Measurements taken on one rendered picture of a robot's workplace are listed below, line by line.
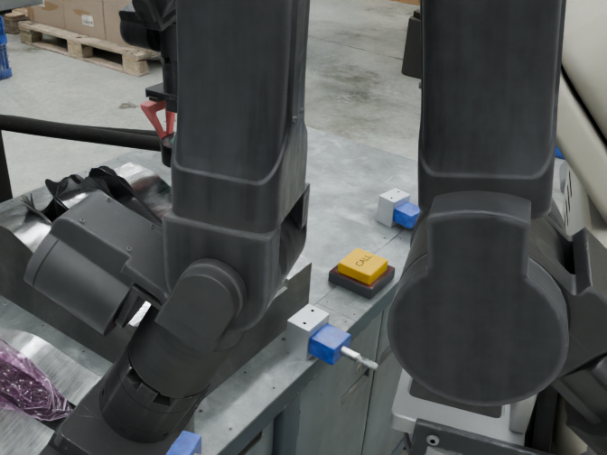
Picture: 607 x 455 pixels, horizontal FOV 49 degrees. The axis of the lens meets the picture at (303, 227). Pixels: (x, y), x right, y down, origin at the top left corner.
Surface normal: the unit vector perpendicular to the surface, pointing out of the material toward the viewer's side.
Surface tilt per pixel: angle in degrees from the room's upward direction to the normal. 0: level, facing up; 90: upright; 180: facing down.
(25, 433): 26
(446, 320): 90
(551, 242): 46
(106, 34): 90
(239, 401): 0
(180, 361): 96
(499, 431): 0
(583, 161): 90
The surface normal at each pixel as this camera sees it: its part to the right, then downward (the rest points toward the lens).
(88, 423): 0.49, -0.68
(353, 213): 0.06, -0.87
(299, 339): -0.59, 0.37
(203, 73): -0.34, 0.41
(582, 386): -0.49, 0.62
